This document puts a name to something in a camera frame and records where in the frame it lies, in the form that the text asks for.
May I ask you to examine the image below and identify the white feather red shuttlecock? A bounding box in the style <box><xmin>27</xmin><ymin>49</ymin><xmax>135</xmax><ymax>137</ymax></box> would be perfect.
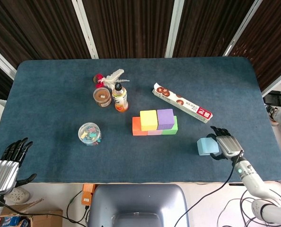
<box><xmin>94</xmin><ymin>69</ymin><xmax>131</xmax><ymax>89</ymax></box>

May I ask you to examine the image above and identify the yellow foam cube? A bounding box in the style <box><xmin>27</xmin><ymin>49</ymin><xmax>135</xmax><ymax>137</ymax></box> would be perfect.
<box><xmin>140</xmin><ymin>110</ymin><xmax>159</xmax><ymax>132</ymax></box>

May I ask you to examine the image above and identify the blue snack packet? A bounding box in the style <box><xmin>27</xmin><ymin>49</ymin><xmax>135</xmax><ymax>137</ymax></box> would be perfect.
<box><xmin>0</xmin><ymin>214</ymin><xmax>33</xmax><ymax>227</ymax></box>

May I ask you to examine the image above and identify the purple foam cube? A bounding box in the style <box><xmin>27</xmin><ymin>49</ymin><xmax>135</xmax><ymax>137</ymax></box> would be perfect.
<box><xmin>156</xmin><ymin>108</ymin><xmax>175</xmax><ymax>131</ymax></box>

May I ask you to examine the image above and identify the orange device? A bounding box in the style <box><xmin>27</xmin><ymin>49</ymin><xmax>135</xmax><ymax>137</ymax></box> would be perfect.
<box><xmin>80</xmin><ymin>183</ymin><xmax>97</xmax><ymax>206</ymax></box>

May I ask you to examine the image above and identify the brown round jar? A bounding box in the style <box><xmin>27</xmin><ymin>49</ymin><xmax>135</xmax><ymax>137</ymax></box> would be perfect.
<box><xmin>93</xmin><ymin>87</ymin><xmax>113</xmax><ymax>108</ymax></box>

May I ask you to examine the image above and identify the blue table cloth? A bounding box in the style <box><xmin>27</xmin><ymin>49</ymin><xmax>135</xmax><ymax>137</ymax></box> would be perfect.
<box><xmin>0</xmin><ymin>57</ymin><xmax>281</xmax><ymax>185</ymax></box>

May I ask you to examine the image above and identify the clear jar of binder clips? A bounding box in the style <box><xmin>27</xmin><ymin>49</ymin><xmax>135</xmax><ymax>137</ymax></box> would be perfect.
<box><xmin>78</xmin><ymin>122</ymin><xmax>102</xmax><ymax>147</ymax></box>

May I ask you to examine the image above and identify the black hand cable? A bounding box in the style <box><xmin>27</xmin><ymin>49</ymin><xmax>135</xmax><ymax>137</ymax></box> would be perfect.
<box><xmin>172</xmin><ymin>151</ymin><xmax>245</xmax><ymax>227</ymax></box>

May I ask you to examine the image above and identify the black cable with green plug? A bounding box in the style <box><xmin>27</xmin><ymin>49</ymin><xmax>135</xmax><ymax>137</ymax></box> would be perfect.
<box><xmin>66</xmin><ymin>189</ymin><xmax>90</xmax><ymax>227</ymax></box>

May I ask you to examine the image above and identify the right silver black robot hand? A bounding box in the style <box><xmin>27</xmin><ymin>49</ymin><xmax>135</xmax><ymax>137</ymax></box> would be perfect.
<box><xmin>206</xmin><ymin>126</ymin><xmax>245</xmax><ymax>163</ymax></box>

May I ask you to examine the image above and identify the light blue foam cube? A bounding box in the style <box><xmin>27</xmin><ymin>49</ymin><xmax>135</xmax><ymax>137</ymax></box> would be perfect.
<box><xmin>196</xmin><ymin>137</ymin><xmax>220</xmax><ymax>157</ymax></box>

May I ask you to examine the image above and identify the orange drink bottle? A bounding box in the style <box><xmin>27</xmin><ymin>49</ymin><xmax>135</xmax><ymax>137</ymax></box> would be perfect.
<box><xmin>111</xmin><ymin>82</ymin><xmax>130</xmax><ymax>113</ymax></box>

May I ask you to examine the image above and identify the orange foam cube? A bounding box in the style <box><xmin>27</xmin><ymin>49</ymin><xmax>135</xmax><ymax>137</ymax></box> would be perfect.
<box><xmin>132</xmin><ymin>116</ymin><xmax>149</xmax><ymax>137</ymax></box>

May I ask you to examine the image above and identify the black floor cable tangle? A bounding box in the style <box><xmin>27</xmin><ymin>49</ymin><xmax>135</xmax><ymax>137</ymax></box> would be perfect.
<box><xmin>216</xmin><ymin>172</ymin><xmax>281</xmax><ymax>227</ymax></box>

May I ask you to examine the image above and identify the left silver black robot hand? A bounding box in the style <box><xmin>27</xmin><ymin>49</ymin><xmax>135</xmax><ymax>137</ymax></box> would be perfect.
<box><xmin>0</xmin><ymin>137</ymin><xmax>38</xmax><ymax>196</ymax></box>

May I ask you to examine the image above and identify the white clog shoe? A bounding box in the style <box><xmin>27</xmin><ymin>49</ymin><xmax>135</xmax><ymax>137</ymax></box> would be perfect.
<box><xmin>3</xmin><ymin>185</ymin><xmax>31</xmax><ymax>204</ymax></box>

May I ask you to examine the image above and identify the cardboard box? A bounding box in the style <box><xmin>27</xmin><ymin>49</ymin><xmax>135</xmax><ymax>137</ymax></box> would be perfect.
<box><xmin>0</xmin><ymin>198</ymin><xmax>64</xmax><ymax>227</ymax></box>

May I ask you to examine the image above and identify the green foam cube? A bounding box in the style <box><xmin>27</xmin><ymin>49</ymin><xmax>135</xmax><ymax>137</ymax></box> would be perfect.
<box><xmin>161</xmin><ymin>115</ymin><xmax>179</xmax><ymax>136</ymax></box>

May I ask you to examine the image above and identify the long white red cookie box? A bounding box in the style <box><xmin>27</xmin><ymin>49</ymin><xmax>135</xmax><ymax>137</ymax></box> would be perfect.
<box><xmin>152</xmin><ymin>82</ymin><xmax>214</xmax><ymax>124</ymax></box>

